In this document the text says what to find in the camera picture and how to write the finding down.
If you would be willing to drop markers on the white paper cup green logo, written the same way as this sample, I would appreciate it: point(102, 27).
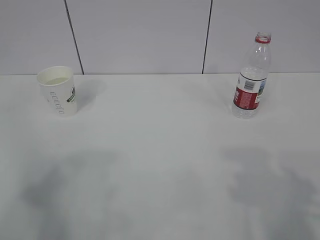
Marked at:
point(58, 88)

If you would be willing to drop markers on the clear water bottle red label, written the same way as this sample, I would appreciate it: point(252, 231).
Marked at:
point(252, 77)

